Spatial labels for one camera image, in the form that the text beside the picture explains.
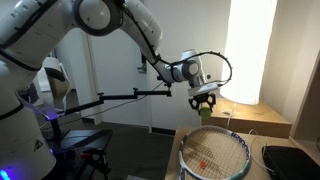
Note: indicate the black fabric pouch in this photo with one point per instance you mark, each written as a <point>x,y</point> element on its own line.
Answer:
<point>290,163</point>

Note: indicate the white blue teal tennis racket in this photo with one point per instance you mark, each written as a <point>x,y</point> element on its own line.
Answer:
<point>200,156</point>

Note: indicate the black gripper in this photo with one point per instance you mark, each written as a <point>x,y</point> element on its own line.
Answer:
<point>204,98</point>

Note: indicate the black workbench stand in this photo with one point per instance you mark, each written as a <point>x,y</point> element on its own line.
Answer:
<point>83,140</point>

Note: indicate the white chair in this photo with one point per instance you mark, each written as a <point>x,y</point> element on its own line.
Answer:
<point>50,65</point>

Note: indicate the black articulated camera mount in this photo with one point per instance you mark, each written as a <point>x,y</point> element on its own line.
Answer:
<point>116,97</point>

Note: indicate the light wooden shelf unit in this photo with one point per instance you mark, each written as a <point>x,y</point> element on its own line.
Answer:
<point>308,110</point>

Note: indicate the white paper floor lamp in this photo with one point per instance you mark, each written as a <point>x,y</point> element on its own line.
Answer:
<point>246,50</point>

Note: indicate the brown cardboard box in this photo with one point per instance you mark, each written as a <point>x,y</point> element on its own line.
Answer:
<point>58,87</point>

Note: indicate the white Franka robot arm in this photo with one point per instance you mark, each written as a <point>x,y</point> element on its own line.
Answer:
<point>20,133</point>

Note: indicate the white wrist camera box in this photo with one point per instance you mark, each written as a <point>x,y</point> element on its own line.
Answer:
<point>203,90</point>

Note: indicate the wooden crate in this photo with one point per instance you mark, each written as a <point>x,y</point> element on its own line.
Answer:
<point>246,118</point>

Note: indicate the green tennis ball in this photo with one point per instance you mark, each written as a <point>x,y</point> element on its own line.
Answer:
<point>205,113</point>

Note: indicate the white door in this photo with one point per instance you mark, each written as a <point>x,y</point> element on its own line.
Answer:
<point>113,76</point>

